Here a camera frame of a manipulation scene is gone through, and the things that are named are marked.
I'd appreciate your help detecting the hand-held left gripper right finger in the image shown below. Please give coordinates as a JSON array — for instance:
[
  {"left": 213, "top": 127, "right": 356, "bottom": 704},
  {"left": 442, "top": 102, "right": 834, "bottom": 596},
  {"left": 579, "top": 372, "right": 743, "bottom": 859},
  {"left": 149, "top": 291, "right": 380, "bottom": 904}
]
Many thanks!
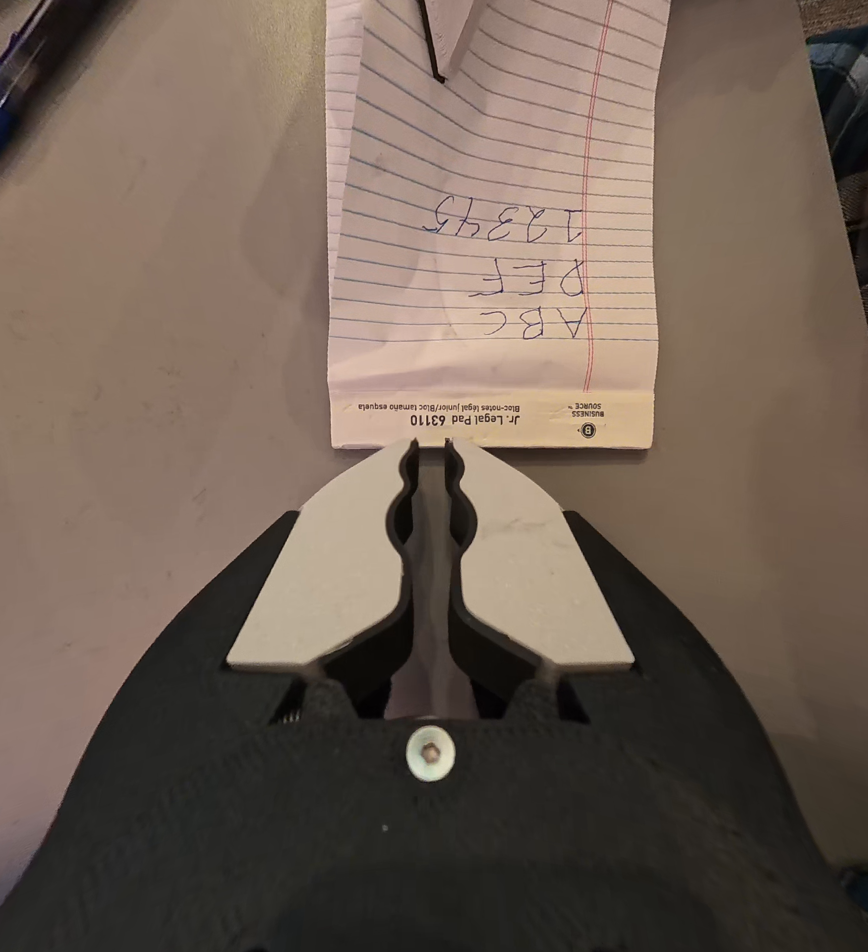
[{"left": 443, "top": 437, "right": 637, "bottom": 681}]

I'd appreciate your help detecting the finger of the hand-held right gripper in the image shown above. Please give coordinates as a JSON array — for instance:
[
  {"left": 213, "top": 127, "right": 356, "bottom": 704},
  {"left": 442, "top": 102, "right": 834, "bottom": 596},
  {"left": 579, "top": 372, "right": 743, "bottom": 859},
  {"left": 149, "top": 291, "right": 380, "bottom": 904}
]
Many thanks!
[{"left": 416, "top": 0, "right": 481, "bottom": 84}]

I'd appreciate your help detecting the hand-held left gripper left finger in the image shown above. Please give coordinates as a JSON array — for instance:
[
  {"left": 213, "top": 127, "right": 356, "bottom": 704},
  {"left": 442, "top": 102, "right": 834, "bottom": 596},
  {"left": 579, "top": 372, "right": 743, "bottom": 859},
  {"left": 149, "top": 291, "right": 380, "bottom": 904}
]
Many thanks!
[{"left": 224, "top": 436, "right": 421, "bottom": 681}]

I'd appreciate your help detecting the white lined legal pad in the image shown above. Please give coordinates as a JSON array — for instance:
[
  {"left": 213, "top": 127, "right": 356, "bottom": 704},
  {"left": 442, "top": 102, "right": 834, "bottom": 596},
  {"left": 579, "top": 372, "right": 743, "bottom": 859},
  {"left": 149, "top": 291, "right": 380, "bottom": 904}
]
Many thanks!
[{"left": 324, "top": 0, "right": 673, "bottom": 453}]

